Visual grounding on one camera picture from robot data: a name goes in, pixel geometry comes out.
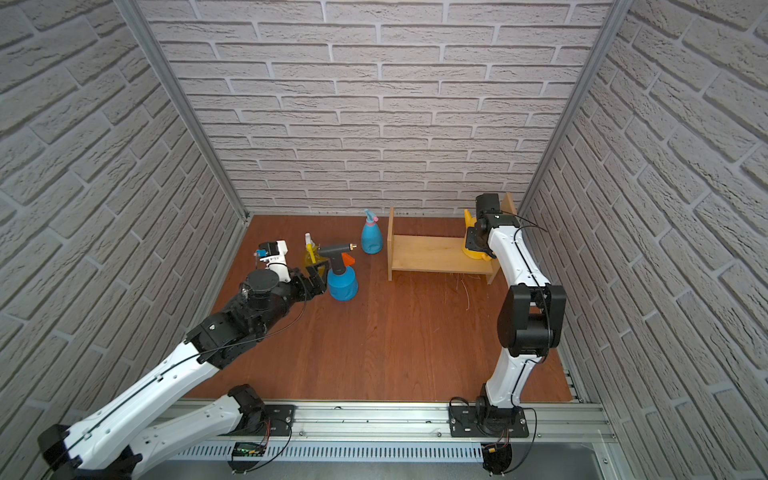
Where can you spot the left aluminium corner post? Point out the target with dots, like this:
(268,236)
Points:
(141,30)

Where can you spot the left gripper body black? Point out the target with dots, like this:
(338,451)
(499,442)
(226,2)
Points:
(308,284)

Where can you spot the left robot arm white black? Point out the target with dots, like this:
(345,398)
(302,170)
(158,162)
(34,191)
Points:
(124,440)

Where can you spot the yellow watering can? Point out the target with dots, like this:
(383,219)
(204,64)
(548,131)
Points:
(469,221)

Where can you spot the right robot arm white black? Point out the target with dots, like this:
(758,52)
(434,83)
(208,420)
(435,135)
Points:
(530,321)

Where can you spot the small blue spray bottle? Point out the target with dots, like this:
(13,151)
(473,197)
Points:
(371,237)

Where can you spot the black round connector box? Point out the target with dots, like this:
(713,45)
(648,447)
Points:
(496,458)

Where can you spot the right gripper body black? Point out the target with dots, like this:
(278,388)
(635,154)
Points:
(469,244)

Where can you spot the yellow transparent spray bottle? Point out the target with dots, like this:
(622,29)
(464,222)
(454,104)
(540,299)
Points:
(312,254)

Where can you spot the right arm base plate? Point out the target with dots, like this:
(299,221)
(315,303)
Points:
(465,420)

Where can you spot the wooden shelf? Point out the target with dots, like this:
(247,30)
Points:
(438,252)

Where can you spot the right aluminium corner post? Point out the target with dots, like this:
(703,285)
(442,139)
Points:
(613,21)

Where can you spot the green circuit board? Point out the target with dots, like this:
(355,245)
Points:
(248,450)

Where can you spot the aluminium mounting rail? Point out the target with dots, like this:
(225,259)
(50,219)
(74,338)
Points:
(396,432)

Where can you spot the aluminium corner post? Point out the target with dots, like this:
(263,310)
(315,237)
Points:
(141,30)
(613,21)

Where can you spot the blue pressure sprayer black handle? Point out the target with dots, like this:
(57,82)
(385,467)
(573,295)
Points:
(341,280)

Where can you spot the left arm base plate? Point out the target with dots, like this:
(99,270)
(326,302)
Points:
(272,419)

